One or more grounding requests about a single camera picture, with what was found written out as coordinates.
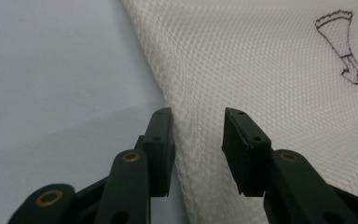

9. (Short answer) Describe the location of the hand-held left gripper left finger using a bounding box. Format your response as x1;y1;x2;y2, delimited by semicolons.
134;106;177;198

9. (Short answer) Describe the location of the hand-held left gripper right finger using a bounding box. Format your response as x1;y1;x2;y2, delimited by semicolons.
221;106;274;198

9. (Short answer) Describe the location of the white mesh cloth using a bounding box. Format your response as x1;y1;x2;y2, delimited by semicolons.
121;0;358;224

